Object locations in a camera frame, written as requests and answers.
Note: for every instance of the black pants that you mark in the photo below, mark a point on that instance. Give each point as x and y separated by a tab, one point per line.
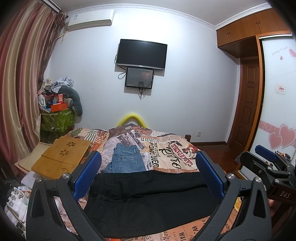
125	205

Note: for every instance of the orange box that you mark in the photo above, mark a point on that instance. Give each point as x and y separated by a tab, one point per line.
58	107

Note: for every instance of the wall mounted black television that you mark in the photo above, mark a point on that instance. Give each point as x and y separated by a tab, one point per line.
144	54

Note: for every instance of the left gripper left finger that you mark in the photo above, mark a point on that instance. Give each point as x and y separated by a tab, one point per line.
43	218

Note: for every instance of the small black wall monitor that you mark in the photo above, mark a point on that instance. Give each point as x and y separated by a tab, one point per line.
139	78

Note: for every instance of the wooden overhead cabinet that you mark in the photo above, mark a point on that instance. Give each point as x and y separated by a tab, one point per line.
238	38

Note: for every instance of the brown wooden door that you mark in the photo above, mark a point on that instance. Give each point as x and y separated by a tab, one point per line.
246	104

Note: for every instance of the striped red gold curtain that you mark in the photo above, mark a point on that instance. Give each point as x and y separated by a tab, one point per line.
28	38

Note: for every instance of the grey plush pillow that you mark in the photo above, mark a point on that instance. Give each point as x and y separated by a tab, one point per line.
72	94

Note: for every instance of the folded blue jeans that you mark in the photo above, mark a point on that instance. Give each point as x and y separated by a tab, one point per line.
125	159

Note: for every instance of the white wardrobe sliding door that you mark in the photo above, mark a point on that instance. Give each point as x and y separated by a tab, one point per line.
274	121

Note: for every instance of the white wall socket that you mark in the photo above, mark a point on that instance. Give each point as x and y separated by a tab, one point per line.
198	133

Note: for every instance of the white air conditioner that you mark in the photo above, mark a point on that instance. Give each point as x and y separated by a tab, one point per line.
90	19

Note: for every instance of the bamboo lap desk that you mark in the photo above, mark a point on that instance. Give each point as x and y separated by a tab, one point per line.
63	156

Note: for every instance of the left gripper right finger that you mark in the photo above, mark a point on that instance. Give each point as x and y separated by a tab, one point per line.
253	221

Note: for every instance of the printed patchwork bedspread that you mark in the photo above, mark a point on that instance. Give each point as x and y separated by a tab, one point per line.
165	152

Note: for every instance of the green storage bag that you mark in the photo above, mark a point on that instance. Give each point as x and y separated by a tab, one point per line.
58	121

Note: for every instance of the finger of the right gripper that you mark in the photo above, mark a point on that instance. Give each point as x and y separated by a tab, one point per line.
253	166
265	153

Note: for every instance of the yellow foam headboard arch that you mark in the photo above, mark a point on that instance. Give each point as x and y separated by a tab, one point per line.
132	116

